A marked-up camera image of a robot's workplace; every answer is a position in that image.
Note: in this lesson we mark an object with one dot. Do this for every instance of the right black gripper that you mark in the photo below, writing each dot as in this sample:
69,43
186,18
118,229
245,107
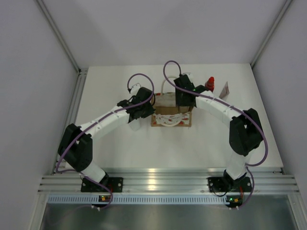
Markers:
178,101

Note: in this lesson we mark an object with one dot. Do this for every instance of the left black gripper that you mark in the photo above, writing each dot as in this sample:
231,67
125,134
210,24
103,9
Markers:
150,111

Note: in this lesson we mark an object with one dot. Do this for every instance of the translucent bottle with black cap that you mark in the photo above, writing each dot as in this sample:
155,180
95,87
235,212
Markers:
135,124

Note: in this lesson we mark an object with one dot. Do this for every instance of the canvas bag with strawberry print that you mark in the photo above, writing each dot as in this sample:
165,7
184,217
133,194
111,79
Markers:
167,113

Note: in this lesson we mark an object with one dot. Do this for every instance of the red bottle with red cap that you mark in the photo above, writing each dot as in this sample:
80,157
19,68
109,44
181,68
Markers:
210,84

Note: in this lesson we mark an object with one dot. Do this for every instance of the clear plastic sachet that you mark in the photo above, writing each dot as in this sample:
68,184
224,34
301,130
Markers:
225,91

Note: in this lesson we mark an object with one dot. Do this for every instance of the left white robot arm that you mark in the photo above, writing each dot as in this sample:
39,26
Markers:
76,146

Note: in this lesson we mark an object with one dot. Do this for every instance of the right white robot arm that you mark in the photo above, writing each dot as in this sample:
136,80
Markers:
244,128

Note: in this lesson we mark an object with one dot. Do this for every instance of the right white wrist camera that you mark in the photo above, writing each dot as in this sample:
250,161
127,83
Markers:
190,76

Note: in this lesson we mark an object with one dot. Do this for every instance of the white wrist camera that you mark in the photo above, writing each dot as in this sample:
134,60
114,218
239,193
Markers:
136,85
190,76

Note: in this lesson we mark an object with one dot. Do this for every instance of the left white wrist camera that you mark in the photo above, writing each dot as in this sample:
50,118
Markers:
136,85

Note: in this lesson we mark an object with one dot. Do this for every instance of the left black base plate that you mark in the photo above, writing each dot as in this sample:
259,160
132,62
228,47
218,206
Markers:
114,184

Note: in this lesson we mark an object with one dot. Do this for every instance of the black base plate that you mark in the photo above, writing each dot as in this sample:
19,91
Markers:
216,184
114,184

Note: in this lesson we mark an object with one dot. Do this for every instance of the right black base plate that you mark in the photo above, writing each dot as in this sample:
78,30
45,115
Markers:
216,184

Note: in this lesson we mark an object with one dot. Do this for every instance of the aluminium mounting rail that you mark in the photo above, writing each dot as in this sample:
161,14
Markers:
270,181

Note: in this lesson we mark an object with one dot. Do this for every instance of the white slotted cable duct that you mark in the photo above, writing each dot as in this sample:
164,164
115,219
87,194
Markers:
138,199

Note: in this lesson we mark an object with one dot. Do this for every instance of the left aluminium frame post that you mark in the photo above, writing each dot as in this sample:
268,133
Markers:
57,33

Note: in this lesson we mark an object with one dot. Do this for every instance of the aluminium frame post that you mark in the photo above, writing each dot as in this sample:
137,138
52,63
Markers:
274,25
57,33

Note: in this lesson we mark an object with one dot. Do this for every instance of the right aluminium frame post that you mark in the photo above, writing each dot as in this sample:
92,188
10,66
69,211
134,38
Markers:
274,25

